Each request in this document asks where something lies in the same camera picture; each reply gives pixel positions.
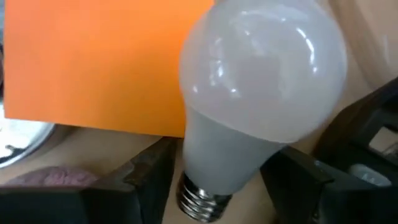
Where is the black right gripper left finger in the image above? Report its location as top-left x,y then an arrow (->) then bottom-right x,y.
0,136 -> 179,224

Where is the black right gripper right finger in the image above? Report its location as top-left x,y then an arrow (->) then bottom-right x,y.
260,145 -> 398,224

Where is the white frosted light bulb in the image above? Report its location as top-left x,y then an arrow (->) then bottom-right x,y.
176,0 -> 348,223

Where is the black keyboard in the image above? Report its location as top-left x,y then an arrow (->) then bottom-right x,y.
312,77 -> 398,188

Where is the orange paper sheet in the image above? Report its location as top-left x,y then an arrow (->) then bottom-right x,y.
2,0 -> 216,139

